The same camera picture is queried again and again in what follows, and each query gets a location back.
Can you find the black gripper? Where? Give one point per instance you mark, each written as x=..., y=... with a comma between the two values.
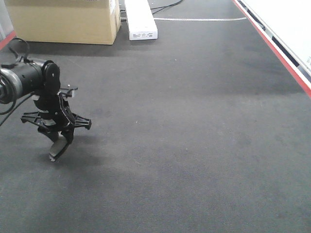
x=53, y=115

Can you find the grey brake pad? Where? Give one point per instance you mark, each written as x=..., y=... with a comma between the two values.
x=58, y=148

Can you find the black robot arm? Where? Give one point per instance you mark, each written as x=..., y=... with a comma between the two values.
x=40, y=80

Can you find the black conveyor belt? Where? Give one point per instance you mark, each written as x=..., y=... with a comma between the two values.
x=200, y=131

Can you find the brown cardboard box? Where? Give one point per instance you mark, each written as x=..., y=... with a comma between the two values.
x=65, y=21

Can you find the long white carton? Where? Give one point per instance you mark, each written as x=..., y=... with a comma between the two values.
x=140, y=21

